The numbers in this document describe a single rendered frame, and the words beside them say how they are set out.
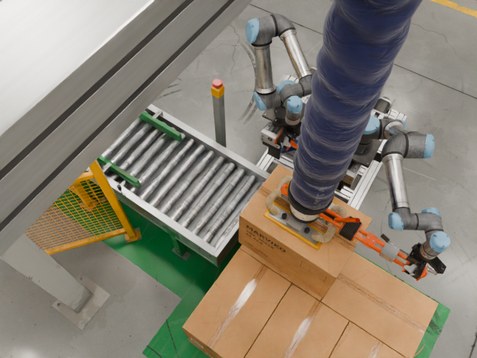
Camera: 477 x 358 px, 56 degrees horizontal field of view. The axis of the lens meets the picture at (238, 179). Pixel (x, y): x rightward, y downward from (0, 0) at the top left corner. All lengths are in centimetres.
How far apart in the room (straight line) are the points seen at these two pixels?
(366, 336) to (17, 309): 242
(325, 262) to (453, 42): 332
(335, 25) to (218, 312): 194
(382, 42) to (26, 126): 111
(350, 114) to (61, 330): 267
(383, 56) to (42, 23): 110
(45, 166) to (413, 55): 464
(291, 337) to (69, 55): 255
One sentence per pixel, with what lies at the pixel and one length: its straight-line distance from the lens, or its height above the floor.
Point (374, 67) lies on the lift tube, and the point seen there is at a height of 232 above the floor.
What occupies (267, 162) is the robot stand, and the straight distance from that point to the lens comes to 359.
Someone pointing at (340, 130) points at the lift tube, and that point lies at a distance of 161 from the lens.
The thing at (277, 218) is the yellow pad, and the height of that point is 110.
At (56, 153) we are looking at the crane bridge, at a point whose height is 300.
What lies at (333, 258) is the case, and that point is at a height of 108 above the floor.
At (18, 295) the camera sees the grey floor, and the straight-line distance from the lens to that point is 376.
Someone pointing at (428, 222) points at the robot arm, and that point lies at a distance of 207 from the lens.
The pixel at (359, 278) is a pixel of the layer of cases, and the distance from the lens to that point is 296.
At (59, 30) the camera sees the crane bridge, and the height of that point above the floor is 305.
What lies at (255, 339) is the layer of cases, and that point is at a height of 54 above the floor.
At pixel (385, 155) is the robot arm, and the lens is 218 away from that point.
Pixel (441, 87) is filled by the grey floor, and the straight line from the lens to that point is 472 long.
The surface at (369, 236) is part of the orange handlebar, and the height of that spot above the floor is 122.
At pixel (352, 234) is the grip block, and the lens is 230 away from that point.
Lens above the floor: 329
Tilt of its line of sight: 61 degrees down
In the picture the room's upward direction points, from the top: straight up
